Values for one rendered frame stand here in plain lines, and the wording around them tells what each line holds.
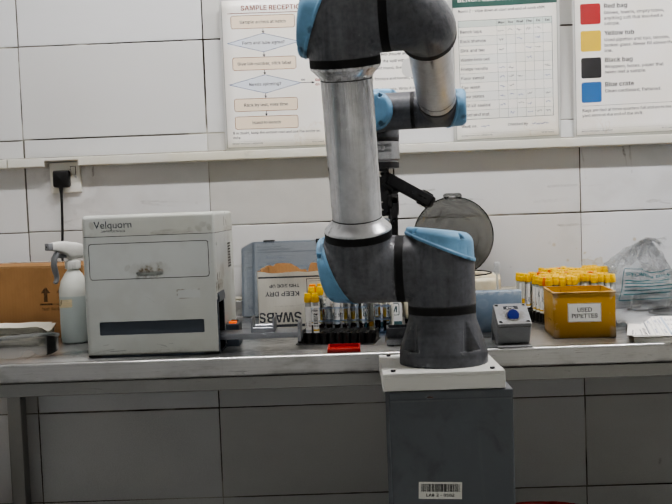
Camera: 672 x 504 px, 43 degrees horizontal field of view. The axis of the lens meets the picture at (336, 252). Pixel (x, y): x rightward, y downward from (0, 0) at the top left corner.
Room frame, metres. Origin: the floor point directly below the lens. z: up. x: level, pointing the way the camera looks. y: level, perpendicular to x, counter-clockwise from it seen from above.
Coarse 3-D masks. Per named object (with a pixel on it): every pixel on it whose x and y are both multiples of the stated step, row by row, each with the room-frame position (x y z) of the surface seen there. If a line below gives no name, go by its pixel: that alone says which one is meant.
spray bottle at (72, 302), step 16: (64, 256) 2.02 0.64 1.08; (80, 256) 2.04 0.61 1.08; (80, 272) 2.03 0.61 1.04; (64, 288) 2.01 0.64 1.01; (80, 288) 2.01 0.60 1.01; (64, 304) 2.00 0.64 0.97; (80, 304) 2.01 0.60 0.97; (64, 320) 2.01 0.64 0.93; (80, 320) 2.01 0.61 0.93; (64, 336) 2.01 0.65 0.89; (80, 336) 2.01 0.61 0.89
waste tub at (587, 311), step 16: (544, 288) 1.93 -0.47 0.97; (560, 288) 1.95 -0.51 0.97; (576, 288) 1.95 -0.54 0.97; (592, 288) 1.94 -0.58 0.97; (608, 288) 1.86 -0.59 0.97; (544, 304) 1.95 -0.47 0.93; (560, 304) 1.82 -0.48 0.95; (576, 304) 1.82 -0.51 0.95; (592, 304) 1.82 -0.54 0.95; (608, 304) 1.82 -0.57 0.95; (544, 320) 1.95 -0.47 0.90; (560, 320) 1.82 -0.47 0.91; (576, 320) 1.82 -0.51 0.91; (592, 320) 1.82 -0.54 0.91; (608, 320) 1.82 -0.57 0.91; (560, 336) 1.82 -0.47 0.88; (576, 336) 1.82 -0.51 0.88; (592, 336) 1.82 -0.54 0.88; (608, 336) 1.82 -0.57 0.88
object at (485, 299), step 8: (480, 296) 1.89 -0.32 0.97; (488, 296) 1.88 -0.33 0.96; (496, 296) 1.88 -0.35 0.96; (504, 296) 1.88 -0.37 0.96; (512, 296) 1.88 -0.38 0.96; (520, 296) 1.88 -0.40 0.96; (480, 304) 1.89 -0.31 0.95; (488, 304) 1.88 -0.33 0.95; (480, 312) 1.89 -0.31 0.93; (488, 312) 1.88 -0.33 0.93; (480, 320) 1.89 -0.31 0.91; (488, 320) 1.88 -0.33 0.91; (480, 328) 1.89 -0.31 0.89; (488, 328) 1.88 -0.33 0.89; (488, 336) 1.87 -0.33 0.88
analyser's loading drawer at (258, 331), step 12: (252, 324) 1.80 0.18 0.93; (264, 324) 1.85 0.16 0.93; (276, 324) 1.85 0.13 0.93; (300, 324) 1.80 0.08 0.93; (228, 336) 1.80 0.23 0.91; (240, 336) 1.80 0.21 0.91; (252, 336) 1.80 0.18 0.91; (264, 336) 1.80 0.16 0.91; (276, 336) 1.80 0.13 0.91; (288, 336) 1.80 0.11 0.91; (300, 336) 1.79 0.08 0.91
